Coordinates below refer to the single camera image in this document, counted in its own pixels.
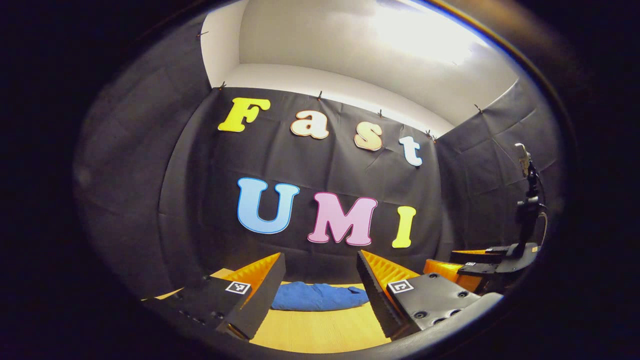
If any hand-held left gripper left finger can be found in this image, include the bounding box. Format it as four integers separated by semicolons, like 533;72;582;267
170;252;287;342

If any row of black cloth clips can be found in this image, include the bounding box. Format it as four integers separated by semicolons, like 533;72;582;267
197;31;485;143

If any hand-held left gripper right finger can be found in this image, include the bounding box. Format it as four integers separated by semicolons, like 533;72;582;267
356;249;483;342

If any blue corduroy jacket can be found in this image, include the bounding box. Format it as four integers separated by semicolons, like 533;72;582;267
271;281;371;312

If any ceiling light panel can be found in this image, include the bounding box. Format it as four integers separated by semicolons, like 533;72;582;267
372;0;493;66

